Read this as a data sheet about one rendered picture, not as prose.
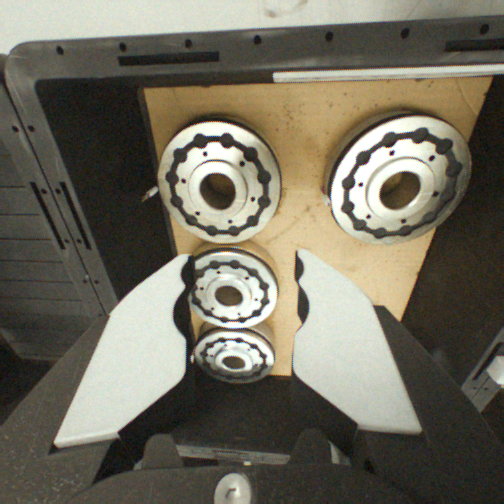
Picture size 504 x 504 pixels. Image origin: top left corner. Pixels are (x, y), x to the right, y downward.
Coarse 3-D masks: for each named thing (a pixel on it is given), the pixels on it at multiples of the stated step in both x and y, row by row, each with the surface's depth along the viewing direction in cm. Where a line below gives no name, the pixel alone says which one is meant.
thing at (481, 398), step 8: (488, 376) 20; (488, 384) 21; (496, 384) 20; (480, 392) 21; (488, 392) 21; (496, 392) 21; (472, 400) 22; (480, 400) 22; (488, 400) 22; (480, 408) 22
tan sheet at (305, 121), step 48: (192, 96) 20; (240, 96) 20; (288, 96) 20; (336, 96) 20; (384, 96) 19; (432, 96) 19; (480, 96) 19; (288, 144) 22; (336, 144) 21; (288, 192) 24; (384, 192) 23; (192, 240) 28; (288, 240) 27; (336, 240) 26; (288, 288) 30; (384, 288) 29; (288, 336) 34
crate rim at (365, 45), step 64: (64, 64) 12; (128, 64) 13; (192, 64) 11; (256, 64) 11; (320, 64) 11; (384, 64) 11; (448, 64) 10; (64, 192) 15; (192, 448) 31; (256, 448) 31
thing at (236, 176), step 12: (204, 168) 20; (216, 168) 20; (228, 168) 20; (192, 180) 20; (240, 180) 20; (192, 192) 21; (240, 192) 20; (204, 204) 21; (240, 204) 21; (216, 216) 22; (228, 216) 22
